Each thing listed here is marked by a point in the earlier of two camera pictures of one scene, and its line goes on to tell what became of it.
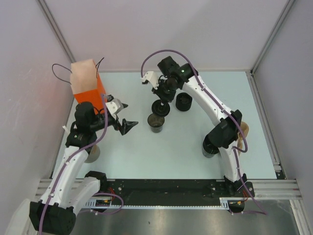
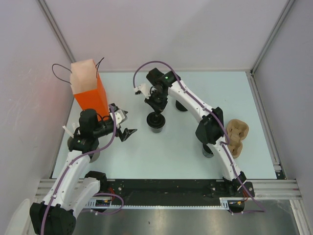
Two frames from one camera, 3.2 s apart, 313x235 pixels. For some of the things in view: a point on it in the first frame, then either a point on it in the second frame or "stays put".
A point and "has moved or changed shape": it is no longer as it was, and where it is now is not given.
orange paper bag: (86, 84) stays put
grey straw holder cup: (94, 154) stays put
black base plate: (169, 192) stays put
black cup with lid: (160, 108) has moved or changed shape
